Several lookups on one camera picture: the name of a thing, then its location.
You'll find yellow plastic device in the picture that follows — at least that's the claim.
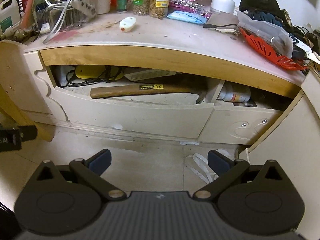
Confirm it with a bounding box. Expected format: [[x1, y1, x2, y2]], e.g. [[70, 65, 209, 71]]
[[75, 65, 124, 80]]

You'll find red plastic slotted scoop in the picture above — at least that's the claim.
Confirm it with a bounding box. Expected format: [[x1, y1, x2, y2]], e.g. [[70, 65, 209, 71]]
[[240, 28, 308, 71]]

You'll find white bottle in drawer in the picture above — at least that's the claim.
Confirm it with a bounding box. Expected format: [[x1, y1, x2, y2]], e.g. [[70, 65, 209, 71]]
[[217, 81, 251, 103]]

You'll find beige wooden desk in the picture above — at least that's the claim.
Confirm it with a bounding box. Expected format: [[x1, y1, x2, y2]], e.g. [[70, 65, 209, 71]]
[[1, 14, 319, 239]]

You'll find green white small bottle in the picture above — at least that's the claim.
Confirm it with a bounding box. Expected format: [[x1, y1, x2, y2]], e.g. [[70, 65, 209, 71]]
[[117, 0, 127, 13]]

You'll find black cable bundle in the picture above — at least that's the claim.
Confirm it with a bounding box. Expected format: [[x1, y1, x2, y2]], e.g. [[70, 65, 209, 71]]
[[65, 65, 123, 87]]

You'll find white drawer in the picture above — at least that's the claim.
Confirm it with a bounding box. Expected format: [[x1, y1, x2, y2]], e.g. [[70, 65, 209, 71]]
[[50, 87, 214, 139]]

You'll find small white oval device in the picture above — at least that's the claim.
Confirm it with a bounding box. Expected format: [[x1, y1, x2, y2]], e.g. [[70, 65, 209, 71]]
[[119, 16, 136, 32]]

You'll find beige flat box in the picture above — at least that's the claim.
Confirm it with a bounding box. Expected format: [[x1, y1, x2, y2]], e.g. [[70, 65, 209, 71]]
[[124, 68, 177, 81]]

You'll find white plastic jug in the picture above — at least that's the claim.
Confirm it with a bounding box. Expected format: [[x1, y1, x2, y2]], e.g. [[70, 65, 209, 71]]
[[0, 0, 21, 34]]

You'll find blue cloth pack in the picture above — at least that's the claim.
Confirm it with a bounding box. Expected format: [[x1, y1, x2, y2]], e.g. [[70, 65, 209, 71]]
[[167, 11, 207, 25]]

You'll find black fabric item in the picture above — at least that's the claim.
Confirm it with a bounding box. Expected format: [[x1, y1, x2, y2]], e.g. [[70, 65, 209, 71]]
[[239, 0, 292, 28]]

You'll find white power strip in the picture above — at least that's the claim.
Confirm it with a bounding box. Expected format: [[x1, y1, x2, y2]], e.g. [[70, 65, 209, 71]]
[[71, 0, 97, 18]]

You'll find clear plastic bag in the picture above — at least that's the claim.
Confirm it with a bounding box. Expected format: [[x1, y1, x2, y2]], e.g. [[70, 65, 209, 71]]
[[237, 11, 293, 58]]

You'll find white round jar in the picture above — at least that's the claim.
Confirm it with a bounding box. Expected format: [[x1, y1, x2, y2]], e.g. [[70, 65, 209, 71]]
[[210, 0, 235, 14]]

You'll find white strap on floor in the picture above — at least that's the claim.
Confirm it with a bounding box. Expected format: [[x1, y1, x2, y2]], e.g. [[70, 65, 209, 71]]
[[185, 149, 238, 184]]

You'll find clear plastic organizer box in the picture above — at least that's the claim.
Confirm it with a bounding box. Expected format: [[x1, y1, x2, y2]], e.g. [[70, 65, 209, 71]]
[[33, 3, 86, 31]]

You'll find pink packaged item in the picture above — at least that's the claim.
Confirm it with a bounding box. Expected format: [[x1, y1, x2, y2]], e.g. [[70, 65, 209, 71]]
[[169, 0, 212, 18]]

